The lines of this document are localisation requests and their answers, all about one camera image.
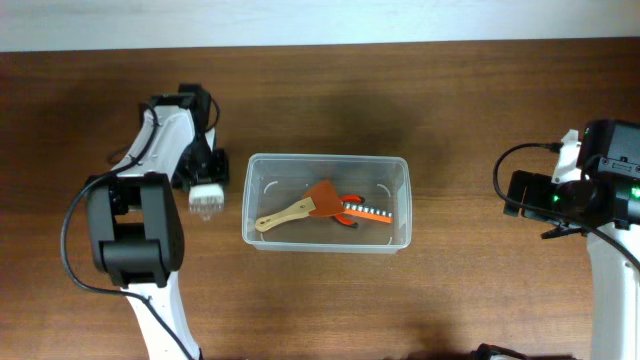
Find clear case of coloured screwdrivers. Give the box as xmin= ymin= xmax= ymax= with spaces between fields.
xmin=188 ymin=183 xmax=225 ymax=221

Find orange scraper with wooden handle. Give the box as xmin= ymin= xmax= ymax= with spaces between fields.
xmin=255 ymin=180 xmax=344 ymax=232

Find clear plastic storage container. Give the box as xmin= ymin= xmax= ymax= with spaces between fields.
xmin=242 ymin=153 xmax=412 ymax=254

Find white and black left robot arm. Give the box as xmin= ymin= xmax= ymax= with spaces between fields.
xmin=84 ymin=84 xmax=229 ymax=359

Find orange holder of drill bits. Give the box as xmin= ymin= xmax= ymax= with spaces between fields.
xmin=343 ymin=202 xmax=393 ymax=224

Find red handled small pliers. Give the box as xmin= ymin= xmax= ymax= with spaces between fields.
xmin=333 ymin=194 xmax=365 ymax=229

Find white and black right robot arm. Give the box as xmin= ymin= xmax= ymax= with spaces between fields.
xmin=492 ymin=119 xmax=639 ymax=359

